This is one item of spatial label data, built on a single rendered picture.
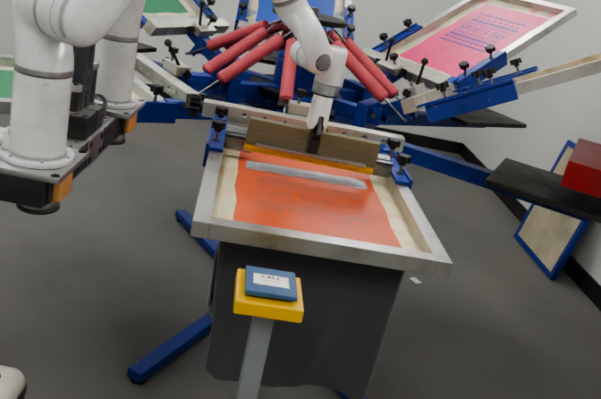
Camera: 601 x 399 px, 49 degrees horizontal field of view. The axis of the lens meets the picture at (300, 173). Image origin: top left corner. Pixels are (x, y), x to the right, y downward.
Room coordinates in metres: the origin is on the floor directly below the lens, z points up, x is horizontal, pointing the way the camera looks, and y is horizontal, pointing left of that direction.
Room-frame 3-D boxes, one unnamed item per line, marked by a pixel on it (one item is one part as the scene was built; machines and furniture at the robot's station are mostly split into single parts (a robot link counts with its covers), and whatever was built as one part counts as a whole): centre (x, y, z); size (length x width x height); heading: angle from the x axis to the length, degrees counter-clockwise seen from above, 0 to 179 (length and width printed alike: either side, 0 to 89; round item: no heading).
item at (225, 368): (1.43, -0.07, 0.74); 0.45 x 0.03 x 0.43; 97
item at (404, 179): (2.00, -0.28, 0.98); 0.30 x 0.05 x 0.07; 7
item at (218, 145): (1.93, 0.27, 0.98); 0.30 x 0.05 x 0.07; 7
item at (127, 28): (1.55, 0.49, 1.37); 0.13 x 0.10 x 0.16; 31
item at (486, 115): (3.18, -0.43, 0.91); 1.34 x 0.41 x 0.08; 127
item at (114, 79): (1.54, 0.50, 1.21); 0.16 x 0.13 x 0.15; 93
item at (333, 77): (1.83, 0.02, 1.29); 0.15 x 0.10 x 0.11; 121
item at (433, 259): (1.72, -0.04, 0.97); 0.79 x 0.58 x 0.04; 7
